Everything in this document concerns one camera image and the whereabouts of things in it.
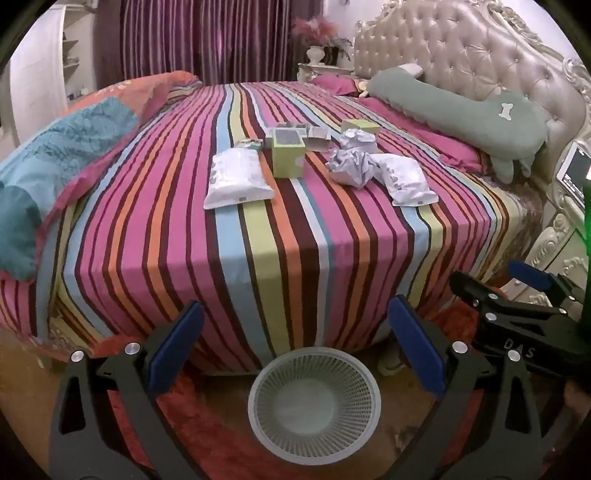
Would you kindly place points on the green crocodile plush pillow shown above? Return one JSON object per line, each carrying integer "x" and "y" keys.
{"x": 461, "y": 108}

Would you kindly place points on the red shaggy rug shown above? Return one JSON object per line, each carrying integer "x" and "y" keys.
{"x": 221, "y": 429}

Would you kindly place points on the cream bed leg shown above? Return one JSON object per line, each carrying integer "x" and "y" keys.
{"x": 392, "y": 357}

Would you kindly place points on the small green box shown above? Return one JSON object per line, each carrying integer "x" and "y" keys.
{"x": 361, "y": 127}

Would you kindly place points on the white mesh waste basket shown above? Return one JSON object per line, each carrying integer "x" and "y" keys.
{"x": 314, "y": 406}

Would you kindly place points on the tall green box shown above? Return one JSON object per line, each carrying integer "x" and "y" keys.
{"x": 288, "y": 157}

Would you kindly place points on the white plastic packet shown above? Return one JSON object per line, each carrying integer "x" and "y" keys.
{"x": 406, "y": 180}
{"x": 238, "y": 177}

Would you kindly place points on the tufted beige headboard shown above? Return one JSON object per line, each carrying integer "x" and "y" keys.
{"x": 466, "y": 41}

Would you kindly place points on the grey box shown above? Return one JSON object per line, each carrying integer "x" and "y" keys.
{"x": 318, "y": 140}
{"x": 295, "y": 128}

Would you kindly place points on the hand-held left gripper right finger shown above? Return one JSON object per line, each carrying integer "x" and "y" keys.
{"x": 415, "y": 342}

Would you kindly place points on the pink pillow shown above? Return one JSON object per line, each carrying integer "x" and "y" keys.
{"x": 337, "y": 84}

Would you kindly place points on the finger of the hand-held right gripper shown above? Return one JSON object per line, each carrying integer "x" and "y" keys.
{"x": 531, "y": 274}
{"x": 480, "y": 295}

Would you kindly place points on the striped bed sheet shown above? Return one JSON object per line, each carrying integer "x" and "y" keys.
{"x": 258, "y": 240}

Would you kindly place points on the purple striped curtain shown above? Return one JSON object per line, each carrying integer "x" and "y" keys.
{"x": 203, "y": 41}

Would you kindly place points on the ornate cream nightstand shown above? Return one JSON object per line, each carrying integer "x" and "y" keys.
{"x": 558, "y": 240}

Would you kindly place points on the white vase with pink flowers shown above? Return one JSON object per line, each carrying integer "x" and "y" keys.
{"x": 318, "y": 39}

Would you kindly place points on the white shelf unit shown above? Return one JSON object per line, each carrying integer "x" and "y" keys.
{"x": 46, "y": 60}

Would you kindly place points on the small printed packet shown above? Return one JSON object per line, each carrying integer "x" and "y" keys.
{"x": 248, "y": 143}

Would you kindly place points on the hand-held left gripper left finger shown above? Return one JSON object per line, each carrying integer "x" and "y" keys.
{"x": 180, "y": 341}

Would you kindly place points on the blue and orange quilt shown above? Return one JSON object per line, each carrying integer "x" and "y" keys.
{"x": 60, "y": 152}

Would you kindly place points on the small white paper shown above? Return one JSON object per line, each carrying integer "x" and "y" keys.
{"x": 356, "y": 140}

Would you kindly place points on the large white paper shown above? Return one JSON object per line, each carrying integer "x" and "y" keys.
{"x": 353, "y": 167}

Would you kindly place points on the small screen device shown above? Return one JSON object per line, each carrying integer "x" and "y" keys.
{"x": 575, "y": 168}

